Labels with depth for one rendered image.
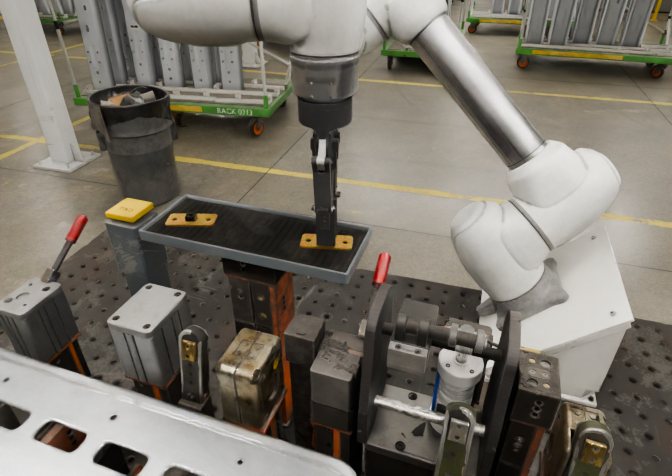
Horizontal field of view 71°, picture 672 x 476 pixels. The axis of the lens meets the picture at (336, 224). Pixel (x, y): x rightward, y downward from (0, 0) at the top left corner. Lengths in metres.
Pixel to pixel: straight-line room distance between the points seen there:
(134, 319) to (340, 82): 0.45
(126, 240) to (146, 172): 2.38
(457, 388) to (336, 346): 0.18
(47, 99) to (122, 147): 1.06
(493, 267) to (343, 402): 0.57
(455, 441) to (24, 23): 3.84
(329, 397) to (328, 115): 0.39
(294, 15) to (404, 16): 0.56
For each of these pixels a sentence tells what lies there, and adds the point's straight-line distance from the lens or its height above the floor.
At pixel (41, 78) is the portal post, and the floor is 0.69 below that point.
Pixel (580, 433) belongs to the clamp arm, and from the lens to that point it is 0.66.
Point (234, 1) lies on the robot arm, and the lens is 0.60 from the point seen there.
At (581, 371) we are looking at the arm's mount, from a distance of 1.18.
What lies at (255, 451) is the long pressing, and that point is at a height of 1.00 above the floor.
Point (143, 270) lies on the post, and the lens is 0.97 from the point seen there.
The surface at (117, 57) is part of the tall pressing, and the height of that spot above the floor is 0.56.
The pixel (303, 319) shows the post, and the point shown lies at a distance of 0.72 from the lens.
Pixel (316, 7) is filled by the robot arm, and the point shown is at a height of 1.52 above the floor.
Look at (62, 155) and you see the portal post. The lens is 4.33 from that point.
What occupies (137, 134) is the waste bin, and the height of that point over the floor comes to 0.54.
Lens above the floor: 1.59
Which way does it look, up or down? 32 degrees down
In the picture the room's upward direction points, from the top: straight up
